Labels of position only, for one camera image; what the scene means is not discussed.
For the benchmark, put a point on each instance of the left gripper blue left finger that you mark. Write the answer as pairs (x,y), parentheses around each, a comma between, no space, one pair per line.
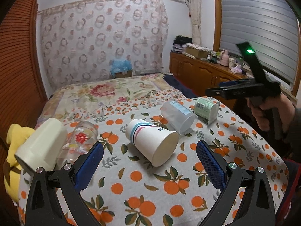
(43,206)

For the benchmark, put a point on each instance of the cardboard box on cabinet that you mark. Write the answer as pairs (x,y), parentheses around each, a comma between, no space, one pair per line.
(198,54)

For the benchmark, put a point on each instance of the pink tissue pack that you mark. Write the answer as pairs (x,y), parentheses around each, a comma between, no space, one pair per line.
(237,69)

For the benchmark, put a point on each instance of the dark blue blanket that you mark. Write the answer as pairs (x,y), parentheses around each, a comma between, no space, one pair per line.
(187,92)

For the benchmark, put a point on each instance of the pink thermos jug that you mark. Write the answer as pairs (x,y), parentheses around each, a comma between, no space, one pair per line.
(224,58)

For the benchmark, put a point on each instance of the pink circle lace curtain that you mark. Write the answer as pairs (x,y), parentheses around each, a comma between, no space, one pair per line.
(80,40)

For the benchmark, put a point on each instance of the translucent plastic cup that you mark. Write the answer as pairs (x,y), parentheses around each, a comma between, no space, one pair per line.
(178,116)

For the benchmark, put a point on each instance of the small cardboard box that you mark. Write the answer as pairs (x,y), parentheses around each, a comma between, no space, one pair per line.
(123,74)

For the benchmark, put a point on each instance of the cream thermos cup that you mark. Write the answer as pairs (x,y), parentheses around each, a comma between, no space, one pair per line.
(42,147)

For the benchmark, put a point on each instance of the yellow plush toy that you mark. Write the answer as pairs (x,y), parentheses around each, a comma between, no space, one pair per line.
(16,136)

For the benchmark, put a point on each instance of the grey window blind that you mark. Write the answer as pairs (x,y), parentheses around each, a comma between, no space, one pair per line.
(270,26)

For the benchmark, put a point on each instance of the clear printed glass cup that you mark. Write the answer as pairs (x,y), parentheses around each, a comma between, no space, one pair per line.
(79,143)

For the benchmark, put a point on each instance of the white paper cup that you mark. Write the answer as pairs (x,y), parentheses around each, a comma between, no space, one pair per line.
(157,144)

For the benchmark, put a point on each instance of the green yogurt cup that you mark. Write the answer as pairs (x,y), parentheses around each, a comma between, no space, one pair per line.
(207,109)

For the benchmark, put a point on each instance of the blue plastic bag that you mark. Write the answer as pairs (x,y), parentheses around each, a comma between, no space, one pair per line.
(120,66)

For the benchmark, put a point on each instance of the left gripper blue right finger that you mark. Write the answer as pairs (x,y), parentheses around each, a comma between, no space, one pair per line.
(257,205)

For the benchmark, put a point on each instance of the tied beige curtain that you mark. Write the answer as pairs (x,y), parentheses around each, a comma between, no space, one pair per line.
(195,14)

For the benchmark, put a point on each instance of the right hand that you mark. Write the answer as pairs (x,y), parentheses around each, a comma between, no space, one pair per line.
(285,108)

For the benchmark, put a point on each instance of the floral bed quilt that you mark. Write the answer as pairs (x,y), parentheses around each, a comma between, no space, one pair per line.
(94,98)

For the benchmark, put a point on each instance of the wooden louvered wardrobe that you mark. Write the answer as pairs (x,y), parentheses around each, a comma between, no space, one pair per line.
(22,92)

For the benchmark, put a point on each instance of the stack of dark clothes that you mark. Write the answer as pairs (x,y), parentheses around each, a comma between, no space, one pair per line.
(180,43)

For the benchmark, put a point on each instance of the wooden side cabinet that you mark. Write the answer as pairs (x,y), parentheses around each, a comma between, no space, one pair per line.
(199,75)

